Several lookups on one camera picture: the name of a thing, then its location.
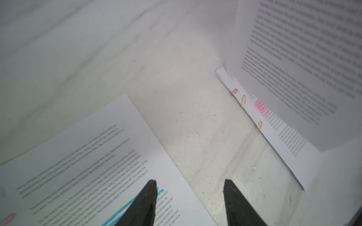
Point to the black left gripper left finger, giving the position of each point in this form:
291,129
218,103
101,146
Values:
143,209

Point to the pink paperclip on blue document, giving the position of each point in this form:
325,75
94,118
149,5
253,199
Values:
7,220

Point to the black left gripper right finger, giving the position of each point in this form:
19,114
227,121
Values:
239,211

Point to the pink highlighted paper document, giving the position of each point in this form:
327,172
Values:
303,159

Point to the purple highlighted paper document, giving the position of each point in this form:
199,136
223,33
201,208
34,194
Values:
303,60

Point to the blue highlighted paper document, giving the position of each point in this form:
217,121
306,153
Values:
90,175

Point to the gold paperclip on pink document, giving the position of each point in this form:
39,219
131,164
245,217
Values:
243,101

